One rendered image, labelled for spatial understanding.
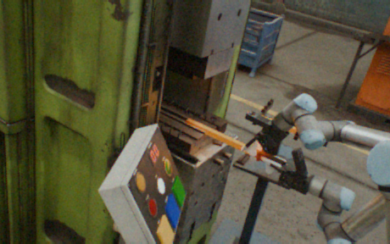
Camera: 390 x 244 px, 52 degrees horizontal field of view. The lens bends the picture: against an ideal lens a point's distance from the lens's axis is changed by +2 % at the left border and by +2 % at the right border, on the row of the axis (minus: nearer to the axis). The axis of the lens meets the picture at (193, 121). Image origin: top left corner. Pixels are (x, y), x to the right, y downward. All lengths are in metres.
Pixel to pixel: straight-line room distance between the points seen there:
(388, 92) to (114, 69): 4.07
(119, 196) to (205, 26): 0.67
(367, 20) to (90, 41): 7.97
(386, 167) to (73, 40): 1.10
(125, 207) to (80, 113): 0.57
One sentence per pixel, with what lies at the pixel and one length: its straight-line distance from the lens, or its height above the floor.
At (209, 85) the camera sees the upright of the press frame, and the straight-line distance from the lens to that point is 1.93.
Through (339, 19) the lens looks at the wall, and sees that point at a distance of 9.22.
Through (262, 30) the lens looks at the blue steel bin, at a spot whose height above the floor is 0.61.
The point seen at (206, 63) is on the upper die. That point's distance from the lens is 1.49.
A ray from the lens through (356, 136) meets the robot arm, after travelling 1.42.
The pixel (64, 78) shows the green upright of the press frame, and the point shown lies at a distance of 1.63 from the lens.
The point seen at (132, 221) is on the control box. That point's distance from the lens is 1.08.
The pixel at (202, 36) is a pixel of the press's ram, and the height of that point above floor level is 1.44.
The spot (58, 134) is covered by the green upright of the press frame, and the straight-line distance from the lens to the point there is 1.78.
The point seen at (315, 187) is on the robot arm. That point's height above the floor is 1.00.
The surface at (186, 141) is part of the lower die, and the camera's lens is 1.65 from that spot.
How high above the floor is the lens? 1.83
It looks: 28 degrees down
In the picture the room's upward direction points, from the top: 11 degrees clockwise
